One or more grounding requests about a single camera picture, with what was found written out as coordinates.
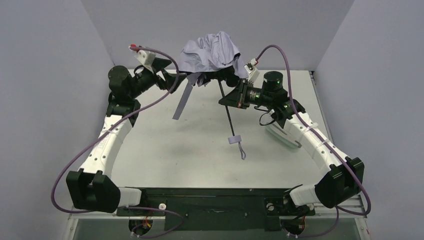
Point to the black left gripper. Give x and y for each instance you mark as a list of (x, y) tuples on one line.
[(159, 71)]

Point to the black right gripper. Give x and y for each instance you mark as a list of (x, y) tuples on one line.
[(239, 95)]

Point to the lavender folding umbrella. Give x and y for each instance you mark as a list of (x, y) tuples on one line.
[(213, 56)]

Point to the mint green umbrella case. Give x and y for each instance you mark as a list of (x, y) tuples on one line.
[(284, 137)]

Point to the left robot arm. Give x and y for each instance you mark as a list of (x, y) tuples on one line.
[(91, 187)]

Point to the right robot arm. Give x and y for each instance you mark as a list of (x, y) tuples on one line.
[(342, 175)]

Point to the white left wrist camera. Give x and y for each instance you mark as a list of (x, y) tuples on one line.
[(146, 59)]

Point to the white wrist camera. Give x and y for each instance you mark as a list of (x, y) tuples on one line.
[(146, 59), (252, 70)]

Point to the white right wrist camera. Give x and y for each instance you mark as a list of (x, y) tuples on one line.
[(252, 70)]

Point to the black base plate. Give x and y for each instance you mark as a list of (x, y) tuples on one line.
[(218, 209)]

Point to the aluminium frame rail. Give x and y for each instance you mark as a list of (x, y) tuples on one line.
[(354, 204)]

